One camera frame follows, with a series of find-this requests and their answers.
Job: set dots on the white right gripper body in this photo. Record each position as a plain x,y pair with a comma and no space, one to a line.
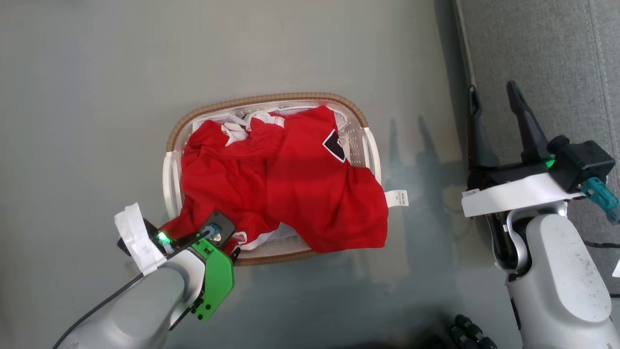
513,196

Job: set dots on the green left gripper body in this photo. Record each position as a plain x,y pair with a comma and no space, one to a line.
215,276

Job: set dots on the grey fabric sofa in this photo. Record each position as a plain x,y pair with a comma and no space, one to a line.
542,48

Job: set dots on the white tape strip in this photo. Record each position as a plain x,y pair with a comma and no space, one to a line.
138,237

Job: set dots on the white garment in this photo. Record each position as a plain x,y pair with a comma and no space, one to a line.
272,239

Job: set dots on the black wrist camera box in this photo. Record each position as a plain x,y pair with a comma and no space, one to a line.
581,162
225,227

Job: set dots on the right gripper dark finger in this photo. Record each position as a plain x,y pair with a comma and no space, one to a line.
480,145
530,131

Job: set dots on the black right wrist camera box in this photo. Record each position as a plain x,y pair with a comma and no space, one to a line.
581,162

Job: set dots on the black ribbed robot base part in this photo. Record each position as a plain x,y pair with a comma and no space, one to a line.
470,334

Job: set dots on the black round left wrist module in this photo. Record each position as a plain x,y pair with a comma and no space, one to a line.
151,228

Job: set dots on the red sports jersey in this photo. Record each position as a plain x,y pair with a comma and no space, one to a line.
300,184

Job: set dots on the small white paper scrap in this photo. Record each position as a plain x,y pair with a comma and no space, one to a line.
616,269

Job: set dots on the white laundry basket brown rim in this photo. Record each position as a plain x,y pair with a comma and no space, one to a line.
364,145

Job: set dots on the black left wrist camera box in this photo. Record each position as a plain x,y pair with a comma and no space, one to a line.
225,227

